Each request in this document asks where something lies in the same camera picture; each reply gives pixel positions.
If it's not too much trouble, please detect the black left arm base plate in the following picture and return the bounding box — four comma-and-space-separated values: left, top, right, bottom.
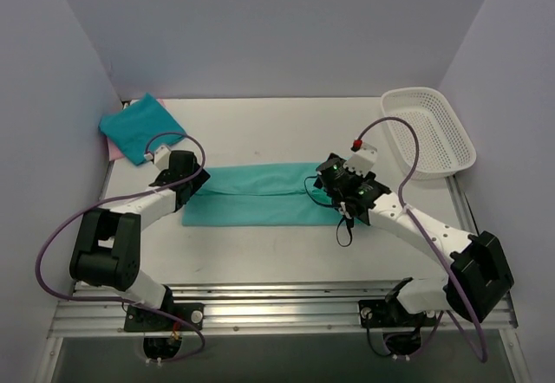
123, 303, 205, 333

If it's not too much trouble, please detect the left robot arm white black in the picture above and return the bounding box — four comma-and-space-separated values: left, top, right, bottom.
69, 146, 210, 330

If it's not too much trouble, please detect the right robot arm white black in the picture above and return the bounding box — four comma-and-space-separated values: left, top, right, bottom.
314, 153, 514, 325

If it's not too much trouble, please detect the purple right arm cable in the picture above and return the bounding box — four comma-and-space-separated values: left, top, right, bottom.
353, 116, 489, 363

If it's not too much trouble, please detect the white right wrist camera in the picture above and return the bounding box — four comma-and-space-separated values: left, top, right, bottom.
343, 140, 378, 178

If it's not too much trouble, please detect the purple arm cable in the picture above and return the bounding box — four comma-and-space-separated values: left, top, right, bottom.
34, 132, 207, 362
353, 116, 489, 363

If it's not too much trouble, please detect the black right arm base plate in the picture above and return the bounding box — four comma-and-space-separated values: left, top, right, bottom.
357, 299, 437, 328

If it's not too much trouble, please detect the folded teal t shirt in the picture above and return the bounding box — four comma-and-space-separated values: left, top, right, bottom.
99, 94, 186, 166

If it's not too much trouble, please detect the white perforated plastic basket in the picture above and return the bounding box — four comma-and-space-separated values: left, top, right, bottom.
381, 87, 477, 180

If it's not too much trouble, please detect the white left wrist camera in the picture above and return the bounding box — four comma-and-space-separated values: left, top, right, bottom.
144, 145, 172, 171

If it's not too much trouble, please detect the light green t shirt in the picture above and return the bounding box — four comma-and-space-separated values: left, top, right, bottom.
181, 162, 340, 227

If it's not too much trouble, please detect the folded pink t shirt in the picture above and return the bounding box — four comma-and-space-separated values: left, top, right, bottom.
105, 98, 167, 162

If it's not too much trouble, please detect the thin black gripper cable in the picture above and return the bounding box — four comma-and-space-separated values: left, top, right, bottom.
303, 175, 356, 248

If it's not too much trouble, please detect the aluminium rail frame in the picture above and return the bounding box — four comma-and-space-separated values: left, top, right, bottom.
43, 176, 532, 382

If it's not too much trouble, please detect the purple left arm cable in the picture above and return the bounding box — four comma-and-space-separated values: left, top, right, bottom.
34, 132, 207, 362

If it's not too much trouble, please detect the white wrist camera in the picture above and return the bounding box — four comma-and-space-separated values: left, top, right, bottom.
144, 145, 172, 171
343, 140, 378, 178

